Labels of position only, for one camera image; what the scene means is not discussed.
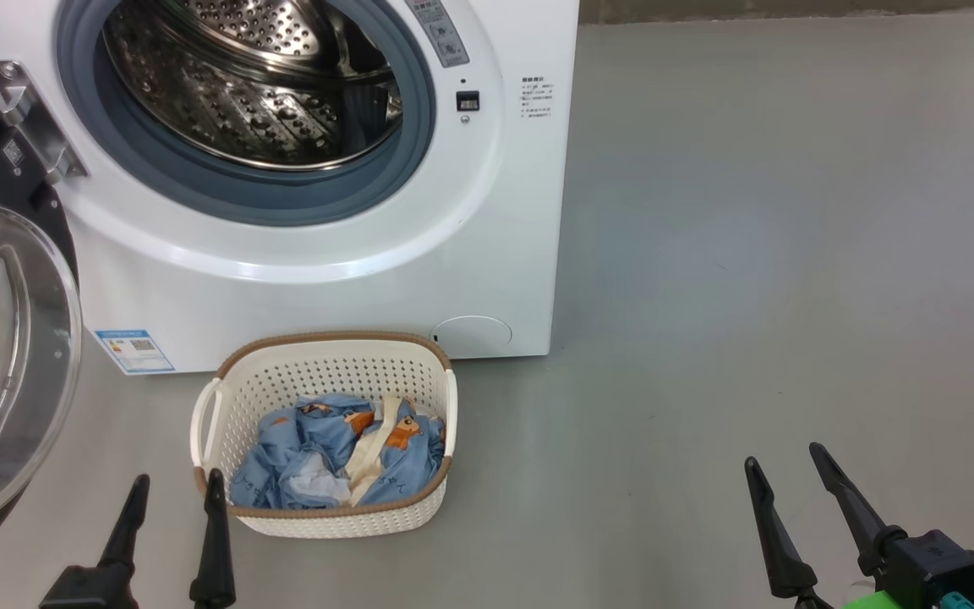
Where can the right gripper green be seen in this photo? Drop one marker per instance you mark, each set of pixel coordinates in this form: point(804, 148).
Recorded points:
point(876, 602)

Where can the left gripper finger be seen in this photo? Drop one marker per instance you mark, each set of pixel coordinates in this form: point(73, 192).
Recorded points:
point(115, 558)
point(215, 558)

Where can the blue bear-print garment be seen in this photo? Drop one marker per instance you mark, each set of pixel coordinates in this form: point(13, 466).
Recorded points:
point(284, 457)

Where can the cream cloth garment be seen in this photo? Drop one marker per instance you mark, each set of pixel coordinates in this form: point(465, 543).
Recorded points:
point(371, 457)

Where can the white front-load washing machine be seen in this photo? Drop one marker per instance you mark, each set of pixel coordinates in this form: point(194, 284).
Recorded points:
point(326, 288)

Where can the metal door hinge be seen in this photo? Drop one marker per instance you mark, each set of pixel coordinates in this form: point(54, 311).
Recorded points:
point(35, 118)

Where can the stainless steel washer drum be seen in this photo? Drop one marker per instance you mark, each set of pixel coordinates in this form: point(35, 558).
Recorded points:
point(242, 110)

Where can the black door lock latch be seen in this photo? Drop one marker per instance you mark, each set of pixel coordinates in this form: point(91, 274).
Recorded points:
point(467, 101)

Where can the blue energy label sticker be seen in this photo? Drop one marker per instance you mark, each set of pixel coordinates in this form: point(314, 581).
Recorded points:
point(135, 351)

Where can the cream perforated basket brown rim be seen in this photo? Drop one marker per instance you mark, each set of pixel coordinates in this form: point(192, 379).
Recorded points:
point(326, 372)

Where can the round drain filter cover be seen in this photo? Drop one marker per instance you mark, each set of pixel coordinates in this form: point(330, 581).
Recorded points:
point(472, 336)

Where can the black text notice sticker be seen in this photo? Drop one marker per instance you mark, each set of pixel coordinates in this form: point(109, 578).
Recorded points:
point(537, 97)

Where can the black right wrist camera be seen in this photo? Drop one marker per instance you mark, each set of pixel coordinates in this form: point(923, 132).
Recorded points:
point(927, 562)

